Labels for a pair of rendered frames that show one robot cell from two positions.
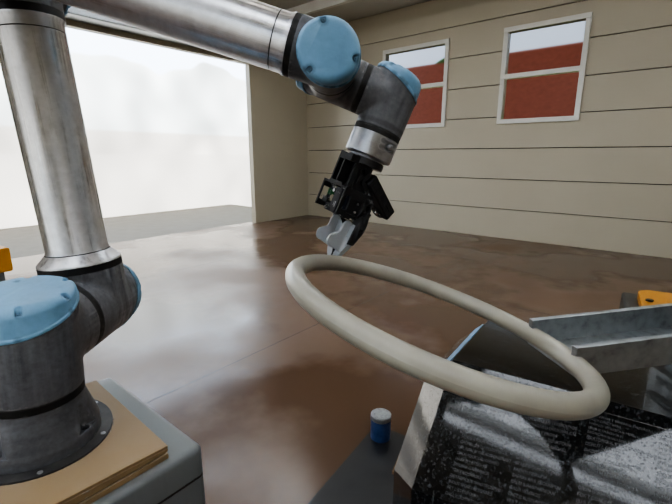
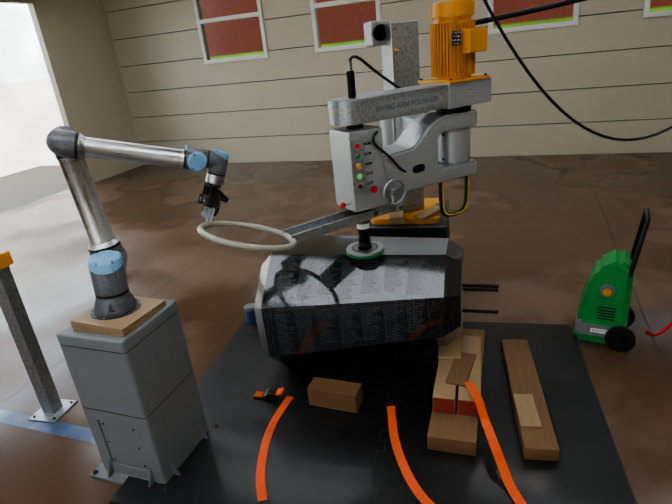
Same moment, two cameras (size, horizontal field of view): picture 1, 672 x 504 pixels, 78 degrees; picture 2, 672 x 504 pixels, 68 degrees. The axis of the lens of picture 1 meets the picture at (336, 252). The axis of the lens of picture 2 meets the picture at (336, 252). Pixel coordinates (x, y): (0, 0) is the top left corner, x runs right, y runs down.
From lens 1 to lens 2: 1.85 m
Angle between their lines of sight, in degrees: 19
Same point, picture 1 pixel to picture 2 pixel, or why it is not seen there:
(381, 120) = (217, 171)
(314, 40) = (192, 161)
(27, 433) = (121, 301)
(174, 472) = (170, 308)
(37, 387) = (120, 286)
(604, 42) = not seen: outside the picture
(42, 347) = (120, 272)
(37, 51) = (81, 169)
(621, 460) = (331, 273)
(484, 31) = not seen: outside the picture
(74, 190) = (102, 216)
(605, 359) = (301, 237)
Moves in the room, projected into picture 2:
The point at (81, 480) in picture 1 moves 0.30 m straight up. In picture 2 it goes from (144, 311) to (128, 253)
